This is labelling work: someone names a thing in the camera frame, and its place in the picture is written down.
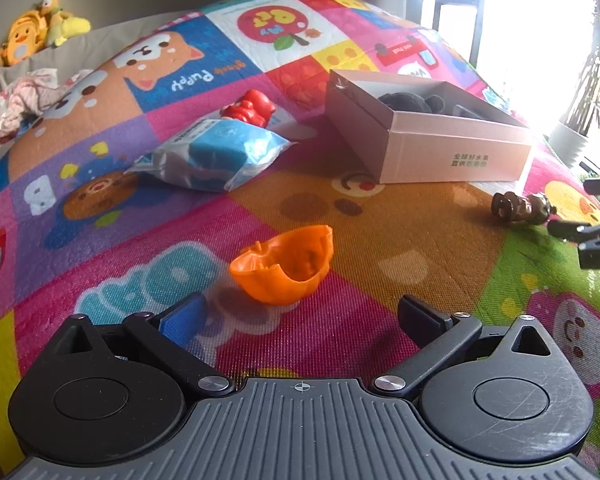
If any pile of pink white clothes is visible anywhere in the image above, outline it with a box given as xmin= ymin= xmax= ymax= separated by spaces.
xmin=0 ymin=67 xmax=94 ymax=149

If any grey sofa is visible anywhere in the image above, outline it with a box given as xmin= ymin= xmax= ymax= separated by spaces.
xmin=0 ymin=9 xmax=208 ymax=183

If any colourful cartoon play mat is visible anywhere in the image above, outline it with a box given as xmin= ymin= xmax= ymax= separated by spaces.
xmin=0 ymin=0 xmax=600 ymax=480

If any orange plastic pumpkin shell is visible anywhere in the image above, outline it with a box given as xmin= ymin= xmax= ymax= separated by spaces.
xmin=228 ymin=224 xmax=335 ymax=306

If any potted plant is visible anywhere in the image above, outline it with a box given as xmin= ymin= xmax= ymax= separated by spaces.
xmin=549 ymin=0 xmax=600 ymax=169

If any blue sponge packet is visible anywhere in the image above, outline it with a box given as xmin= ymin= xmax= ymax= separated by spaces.
xmin=124 ymin=114 xmax=299 ymax=194

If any red toy figure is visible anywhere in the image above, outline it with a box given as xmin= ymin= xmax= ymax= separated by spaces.
xmin=219 ymin=88 xmax=277 ymax=129

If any black plush toy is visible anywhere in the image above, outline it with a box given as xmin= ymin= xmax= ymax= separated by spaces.
xmin=377 ymin=87 xmax=455 ymax=117

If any pink cardboard box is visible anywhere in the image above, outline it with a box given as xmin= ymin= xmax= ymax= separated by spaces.
xmin=325 ymin=68 xmax=534 ymax=185

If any brass figurine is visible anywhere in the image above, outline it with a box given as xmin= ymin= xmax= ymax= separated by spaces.
xmin=490 ymin=191 xmax=557 ymax=225

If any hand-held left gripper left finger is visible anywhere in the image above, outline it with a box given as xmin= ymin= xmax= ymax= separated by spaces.
xmin=55 ymin=292 xmax=237 ymax=395

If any green yellow plush toy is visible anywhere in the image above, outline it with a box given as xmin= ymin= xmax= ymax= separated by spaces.
xmin=39 ymin=0 xmax=92 ymax=47

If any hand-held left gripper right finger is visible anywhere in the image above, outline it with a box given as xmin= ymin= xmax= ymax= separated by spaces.
xmin=370 ymin=294 xmax=556 ymax=395

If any black window frame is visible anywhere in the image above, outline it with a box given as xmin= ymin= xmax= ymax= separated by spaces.
xmin=432 ymin=0 xmax=482 ymax=69

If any yellow tiger plush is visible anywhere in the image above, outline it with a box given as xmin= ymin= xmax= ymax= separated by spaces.
xmin=2 ymin=8 xmax=49 ymax=66

